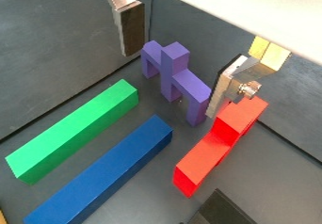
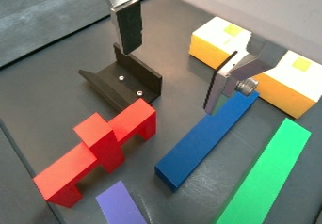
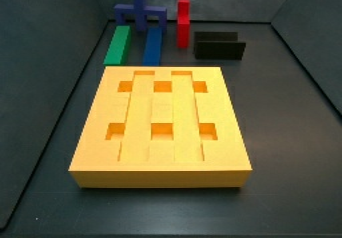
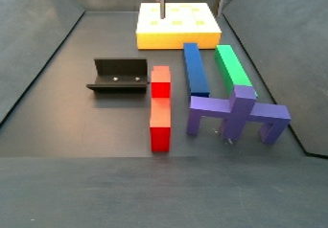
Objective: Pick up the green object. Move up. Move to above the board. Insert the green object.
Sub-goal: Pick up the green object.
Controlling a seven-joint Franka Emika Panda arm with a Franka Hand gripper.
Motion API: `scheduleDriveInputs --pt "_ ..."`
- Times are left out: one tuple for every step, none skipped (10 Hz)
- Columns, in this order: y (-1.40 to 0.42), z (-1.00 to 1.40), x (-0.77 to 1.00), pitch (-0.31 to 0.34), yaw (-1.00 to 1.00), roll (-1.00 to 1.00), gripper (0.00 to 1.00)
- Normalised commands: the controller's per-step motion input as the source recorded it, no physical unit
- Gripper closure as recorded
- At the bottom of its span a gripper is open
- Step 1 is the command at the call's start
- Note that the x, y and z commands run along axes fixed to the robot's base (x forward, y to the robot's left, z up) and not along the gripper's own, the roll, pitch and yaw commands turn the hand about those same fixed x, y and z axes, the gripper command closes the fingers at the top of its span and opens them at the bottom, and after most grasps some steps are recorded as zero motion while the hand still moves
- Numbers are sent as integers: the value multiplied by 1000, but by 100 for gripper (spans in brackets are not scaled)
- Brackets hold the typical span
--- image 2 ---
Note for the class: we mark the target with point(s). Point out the blue long bar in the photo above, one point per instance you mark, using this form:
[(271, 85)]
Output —
[(181, 161)]

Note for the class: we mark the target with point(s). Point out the black angled bracket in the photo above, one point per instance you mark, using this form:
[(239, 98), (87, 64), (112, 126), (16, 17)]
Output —
[(124, 81)]

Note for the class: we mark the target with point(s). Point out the green long bar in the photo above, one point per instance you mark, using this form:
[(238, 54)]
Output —
[(259, 188)]

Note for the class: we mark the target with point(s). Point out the red cross-shaped block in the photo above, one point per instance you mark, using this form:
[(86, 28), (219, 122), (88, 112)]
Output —
[(98, 150)]

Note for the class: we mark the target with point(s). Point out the yellow slotted board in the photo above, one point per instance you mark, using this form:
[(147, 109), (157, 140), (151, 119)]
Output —
[(290, 85)]

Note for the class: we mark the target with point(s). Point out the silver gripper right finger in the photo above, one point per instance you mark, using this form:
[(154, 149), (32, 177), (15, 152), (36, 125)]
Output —
[(233, 75)]

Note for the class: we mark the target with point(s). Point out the purple cross-shaped block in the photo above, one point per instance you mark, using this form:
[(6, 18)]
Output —
[(118, 206)]

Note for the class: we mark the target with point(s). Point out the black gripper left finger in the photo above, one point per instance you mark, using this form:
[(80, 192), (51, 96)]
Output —
[(127, 21)]

